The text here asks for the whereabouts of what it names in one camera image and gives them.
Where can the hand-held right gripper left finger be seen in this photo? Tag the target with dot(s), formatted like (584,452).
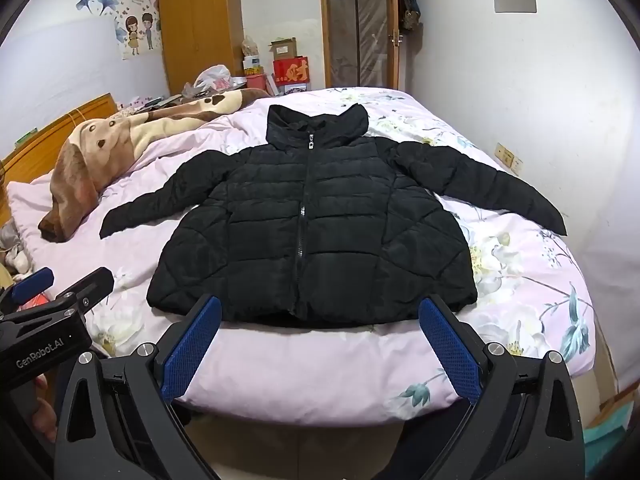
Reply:
(192,345)

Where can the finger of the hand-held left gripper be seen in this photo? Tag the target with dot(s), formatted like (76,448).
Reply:
(87,285)
(32,282)

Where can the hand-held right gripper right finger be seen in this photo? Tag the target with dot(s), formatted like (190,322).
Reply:
(447,350)

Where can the black puffer jacket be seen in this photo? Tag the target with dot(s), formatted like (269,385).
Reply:
(250,240)

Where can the person's left hand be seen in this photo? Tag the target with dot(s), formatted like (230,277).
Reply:
(45,410)

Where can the pink pillow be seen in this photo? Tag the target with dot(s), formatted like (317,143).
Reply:
(27,210)

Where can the bed with pink floral duvet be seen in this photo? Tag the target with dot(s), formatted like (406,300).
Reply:
(310,370)

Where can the wooden headboard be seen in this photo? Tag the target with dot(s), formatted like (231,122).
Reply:
(45,145)

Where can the brown dog print blanket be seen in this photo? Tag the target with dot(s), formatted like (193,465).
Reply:
(115,135)

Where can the white plastic bag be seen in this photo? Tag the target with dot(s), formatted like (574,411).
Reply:
(212,79)

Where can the pink storage box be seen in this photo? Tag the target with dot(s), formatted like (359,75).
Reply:
(257,84)

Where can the wooden wardrobe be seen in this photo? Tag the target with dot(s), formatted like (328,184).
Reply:
(200,30)

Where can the red gift box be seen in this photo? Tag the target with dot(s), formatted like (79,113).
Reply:
(291,71)

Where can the open cardboard box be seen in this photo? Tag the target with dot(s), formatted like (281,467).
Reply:
(282,49)

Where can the wooden framed door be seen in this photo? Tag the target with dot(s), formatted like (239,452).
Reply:
(357,25)

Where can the hanging bags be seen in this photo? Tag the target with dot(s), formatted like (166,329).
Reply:
(409,5)

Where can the wall outlet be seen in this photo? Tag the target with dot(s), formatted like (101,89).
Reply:
(507,157)

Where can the cartoon couple wall poster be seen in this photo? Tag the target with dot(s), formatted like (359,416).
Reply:
(137,32)

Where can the blue flower wall stickers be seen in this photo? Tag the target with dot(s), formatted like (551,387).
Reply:
(100,1)

